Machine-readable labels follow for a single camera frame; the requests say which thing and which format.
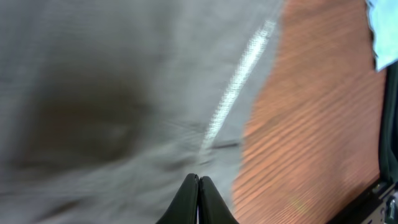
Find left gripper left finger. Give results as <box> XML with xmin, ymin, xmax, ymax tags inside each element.
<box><xmin>156</xmin><ymin>174</ymin><xmax>199</xmax><ymax>224</ymax></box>

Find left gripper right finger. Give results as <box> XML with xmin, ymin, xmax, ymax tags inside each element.
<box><xmin>198</xmin><ymin>176</ymin><xmax>239</xmax><ymax>224</ymax></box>

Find grey shorts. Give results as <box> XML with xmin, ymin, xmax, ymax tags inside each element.
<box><xmin>1</xmin><ymin>0</ymin><xmax>284</xmax><ymax>223</ymax></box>

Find black garment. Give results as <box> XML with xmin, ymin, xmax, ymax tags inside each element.
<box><xmin>379</xmin><ymin>62</ymin><xmax>397</xmax><ymax>183</ymax></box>

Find light blue printed t-shirt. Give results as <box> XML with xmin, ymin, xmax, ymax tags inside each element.
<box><xmin>366</xmin><ymin>0</ymin><xmax>397</xmax><ymax>72</ymax></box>

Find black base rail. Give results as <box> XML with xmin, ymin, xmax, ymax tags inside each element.
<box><xmin>327</xmin><ymin>179</ymin><xmax>397</xmax><ymax>224</ymax></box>

